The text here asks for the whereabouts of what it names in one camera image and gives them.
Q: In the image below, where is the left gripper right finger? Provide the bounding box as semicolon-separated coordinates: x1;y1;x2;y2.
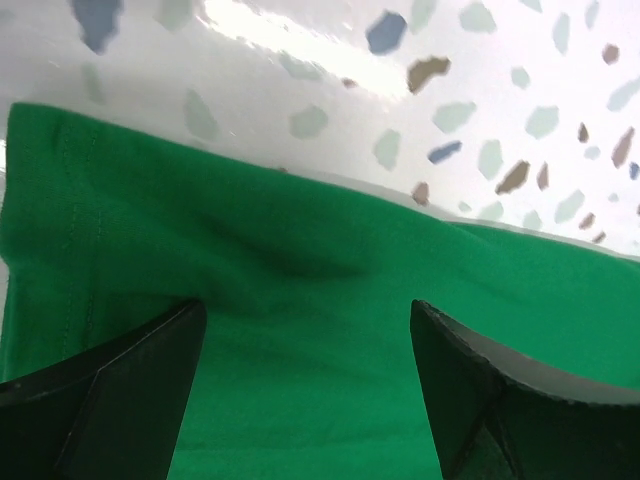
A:
410;301;639;479

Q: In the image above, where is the green t-shirt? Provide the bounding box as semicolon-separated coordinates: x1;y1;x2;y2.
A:
1;103;639;479

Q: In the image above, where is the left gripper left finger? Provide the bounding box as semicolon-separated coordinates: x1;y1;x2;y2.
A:
1;301;207;480

